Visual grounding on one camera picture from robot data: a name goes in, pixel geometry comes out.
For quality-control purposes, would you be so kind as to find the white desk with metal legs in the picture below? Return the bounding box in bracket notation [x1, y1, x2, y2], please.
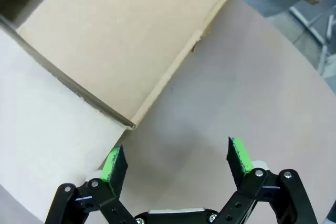
[288, 6, 336, 78]

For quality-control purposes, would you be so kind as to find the brown cardboard shipping box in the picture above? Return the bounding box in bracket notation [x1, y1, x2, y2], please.
[0, 0, 249, 224]

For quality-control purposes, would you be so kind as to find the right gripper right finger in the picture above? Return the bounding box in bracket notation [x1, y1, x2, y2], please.
[209, 136, 318, 224]

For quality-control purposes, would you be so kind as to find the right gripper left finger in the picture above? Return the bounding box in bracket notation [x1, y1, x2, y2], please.
[44, 144, 140, 224]

